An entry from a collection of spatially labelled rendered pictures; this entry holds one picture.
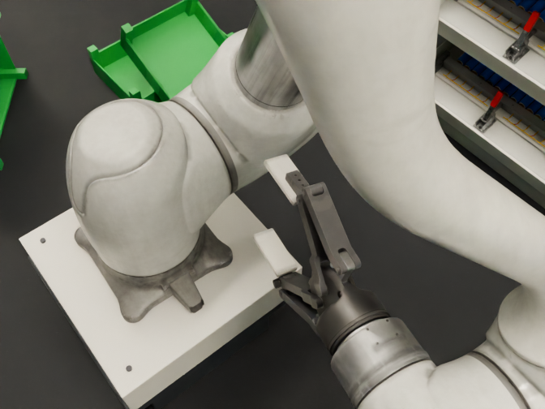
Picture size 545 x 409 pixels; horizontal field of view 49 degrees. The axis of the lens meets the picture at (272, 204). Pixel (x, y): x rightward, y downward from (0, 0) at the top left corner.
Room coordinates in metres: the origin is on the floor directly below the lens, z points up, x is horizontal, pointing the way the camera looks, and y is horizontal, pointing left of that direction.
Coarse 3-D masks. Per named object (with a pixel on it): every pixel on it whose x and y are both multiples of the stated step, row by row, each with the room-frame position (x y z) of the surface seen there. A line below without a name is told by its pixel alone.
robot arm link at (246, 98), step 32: (256, 32) 0.49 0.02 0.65; (224, 64) 0.54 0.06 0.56; (256, 64) 0.49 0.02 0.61; (192, 96) 0.55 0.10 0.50; (224, 96) 0.51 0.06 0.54; (256, 96) 0.49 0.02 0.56; (288, 96) 0.48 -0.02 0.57; (224, 128) 0.49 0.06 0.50; (256, 128) 0.48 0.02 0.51; (288, 128) 0.48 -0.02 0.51; (224, 160) 0.47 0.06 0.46; (256, 160) 0.48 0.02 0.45
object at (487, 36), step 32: (448, 0) 0.98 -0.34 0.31; (480, 0) 0.96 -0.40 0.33; (512, 0) 0.93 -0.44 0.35; (544, 0) 0.92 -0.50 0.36; (448, 32) 0.92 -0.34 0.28; (480, 32) 0.89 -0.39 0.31; (512, 32) 0.87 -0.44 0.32; (544, 32) 0.84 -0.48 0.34; (512, 64) 0.81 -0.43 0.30; (544, 64) 0.80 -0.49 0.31; (544, 96) 0.75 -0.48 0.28
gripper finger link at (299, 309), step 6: (282, 294) 0.33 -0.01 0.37; (288, 294) 0.32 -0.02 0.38; (288, 300) 0.31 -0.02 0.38; (294, 300) 0.31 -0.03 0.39; (300, 300) 0.31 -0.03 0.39; (294, 306) 0.30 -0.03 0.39; (300, 306) 0.30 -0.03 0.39; (306, 306) 0.30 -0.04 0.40; (300, 312) 0.29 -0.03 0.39; (306, 312) 0.29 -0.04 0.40; (312, 312) 0.29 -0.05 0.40; (306, 318) 0.28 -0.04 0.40; (312, 318) 0.28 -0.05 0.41; (312, 324) 0.27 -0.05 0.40
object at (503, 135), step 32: (448, 64) 0.97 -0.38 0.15; (480, 64) 0.96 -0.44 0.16; (448, 96) 0.91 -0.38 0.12; (480, 96) 0.90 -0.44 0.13; (512, 96) 0.87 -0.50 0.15; (480, 128) 0.82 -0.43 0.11; (512, 128) 0.81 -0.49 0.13; (544, 128) 0.79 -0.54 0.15; (512, 160) 0.74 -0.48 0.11; (544, 160) 0.73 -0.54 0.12; (544, 192) 0.69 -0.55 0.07
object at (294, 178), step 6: (288, 174) 0.39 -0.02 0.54; (294, 174) 0.39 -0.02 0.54; (300, 174) 0.39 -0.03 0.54; (288, 180) 0.39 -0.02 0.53; (294, 180) 0.38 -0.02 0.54; (300, 180) 0.39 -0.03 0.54; (306, 180) 0.38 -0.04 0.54; (294, 186) 0.38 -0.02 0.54; (300, 186) 0.38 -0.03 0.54; (306, 186) 0.38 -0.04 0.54; (312, 186) 0.36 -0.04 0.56; (318, 186) 0.36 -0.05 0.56; (294, 192) 0.37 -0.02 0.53; (300, 192) 0.37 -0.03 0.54; (312, 192) 0.36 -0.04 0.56; (318, 192) 0.36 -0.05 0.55
